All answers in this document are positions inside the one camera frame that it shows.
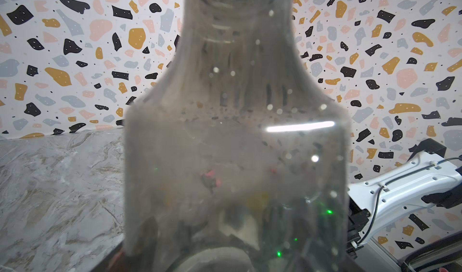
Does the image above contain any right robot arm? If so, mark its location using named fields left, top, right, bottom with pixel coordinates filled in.
left=343, top=138, right=462, bottom=272

